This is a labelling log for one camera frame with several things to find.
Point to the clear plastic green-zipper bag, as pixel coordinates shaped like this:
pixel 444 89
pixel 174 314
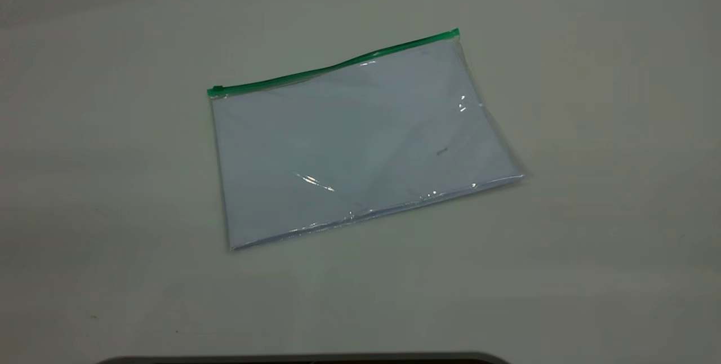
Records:
pixel 349 144

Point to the white paper sheets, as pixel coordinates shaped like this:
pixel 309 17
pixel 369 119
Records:
pixel 338 150

